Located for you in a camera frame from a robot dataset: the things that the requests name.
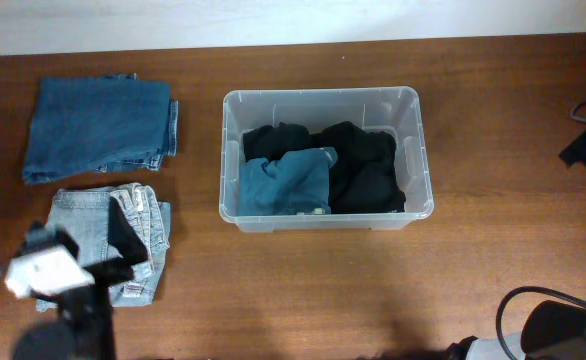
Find light blue jeans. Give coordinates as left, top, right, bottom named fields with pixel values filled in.
left=47, top=183, right=171, bottom=307

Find dark blue jeans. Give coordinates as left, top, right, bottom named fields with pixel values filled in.
left=22, top=74, right=179, bottom=185

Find black garment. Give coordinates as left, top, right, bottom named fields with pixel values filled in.
left=243, top=122, right=312, bottom=161
left=311, top=122, right=406, bottom=214

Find medium blue denim shorts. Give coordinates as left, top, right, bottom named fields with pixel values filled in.
left=237, top=147, right=338, bottom=216

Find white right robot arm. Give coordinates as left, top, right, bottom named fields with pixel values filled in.
left=443, top=130, right=586, bottom=360

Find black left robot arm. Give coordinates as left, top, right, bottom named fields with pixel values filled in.
left=5, top=199, right=148, bottom=359

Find clear plastic storage bin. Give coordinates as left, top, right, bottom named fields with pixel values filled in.
left=219, top=86, right=435, bottom=233

